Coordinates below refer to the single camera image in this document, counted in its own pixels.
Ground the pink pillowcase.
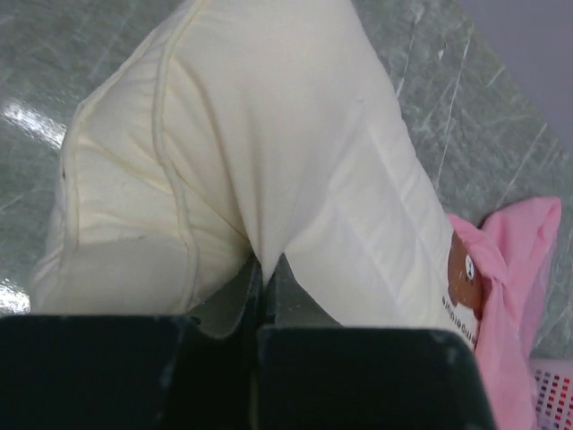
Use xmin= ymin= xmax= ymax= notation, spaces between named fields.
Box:
xmin=449 ymin=196 xmax=561 ymax=429

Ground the white plastic basket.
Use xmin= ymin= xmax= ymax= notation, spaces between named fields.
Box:
xmin=530 ymin=358 xmax=573 ymax=430

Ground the cream pillow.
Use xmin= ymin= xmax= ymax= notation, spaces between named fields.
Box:
xmin=28 ymin=1 xmax=479 ymax=346

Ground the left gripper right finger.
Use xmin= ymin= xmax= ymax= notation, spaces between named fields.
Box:
xmin=257 ymin=258 xmax=495 ymax=429

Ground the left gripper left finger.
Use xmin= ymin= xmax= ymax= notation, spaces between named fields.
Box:
xmin=1 ymin=259 xmax=262 ymax=429

